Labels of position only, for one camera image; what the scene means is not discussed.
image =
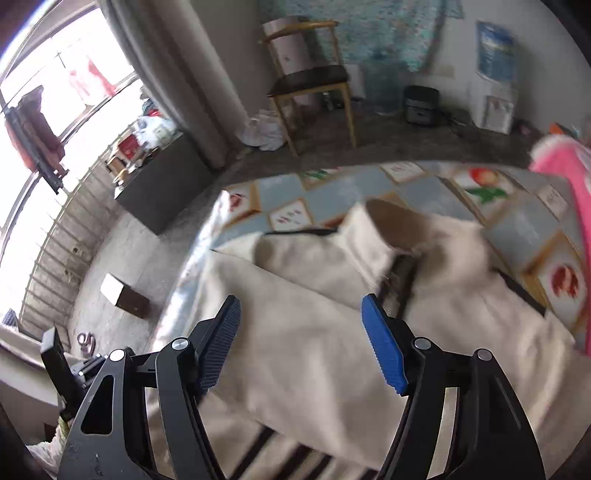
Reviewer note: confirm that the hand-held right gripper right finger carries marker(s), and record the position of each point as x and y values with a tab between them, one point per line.
383	344

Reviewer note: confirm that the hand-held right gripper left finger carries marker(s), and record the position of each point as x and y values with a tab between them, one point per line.
221	344

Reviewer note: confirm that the cream zip jacket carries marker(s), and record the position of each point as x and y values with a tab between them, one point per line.
300	369

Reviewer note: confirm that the pair of slippers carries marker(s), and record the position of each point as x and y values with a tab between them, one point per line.
85	342

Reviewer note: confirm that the small wooden box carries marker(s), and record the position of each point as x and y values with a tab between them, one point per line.
129	300

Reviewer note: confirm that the metal balcony railing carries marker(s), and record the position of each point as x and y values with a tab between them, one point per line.
60	230

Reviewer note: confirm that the fruit print bedsheet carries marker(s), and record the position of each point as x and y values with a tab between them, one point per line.
415	194

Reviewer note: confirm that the dark grey cabinet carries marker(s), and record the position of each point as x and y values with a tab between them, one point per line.
166	184

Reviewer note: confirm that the white plastic bag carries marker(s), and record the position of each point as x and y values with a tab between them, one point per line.
263	131

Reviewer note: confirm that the pile of colourful household containers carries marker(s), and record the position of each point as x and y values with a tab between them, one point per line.
143	134

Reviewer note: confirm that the dark red hanging garment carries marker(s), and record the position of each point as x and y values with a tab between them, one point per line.
37	134

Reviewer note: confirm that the clear blue plastic bag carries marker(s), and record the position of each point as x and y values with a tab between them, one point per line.
381	90

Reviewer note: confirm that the pink floral blanket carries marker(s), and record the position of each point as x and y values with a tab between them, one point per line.
572	170

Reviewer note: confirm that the white water dispenser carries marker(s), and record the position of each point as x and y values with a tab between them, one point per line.
496	110

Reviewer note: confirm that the wooden chair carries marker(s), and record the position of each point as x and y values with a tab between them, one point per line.
309	78

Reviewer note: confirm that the grey curtain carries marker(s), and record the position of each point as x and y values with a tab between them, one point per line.
184	69

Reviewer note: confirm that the pale pink cabinet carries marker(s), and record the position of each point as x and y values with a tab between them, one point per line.
291	50

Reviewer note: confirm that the blue water bottle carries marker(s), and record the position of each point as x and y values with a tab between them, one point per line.
496	50

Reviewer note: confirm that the blue floral wall cloth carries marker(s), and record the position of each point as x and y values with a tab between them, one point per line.
378	32

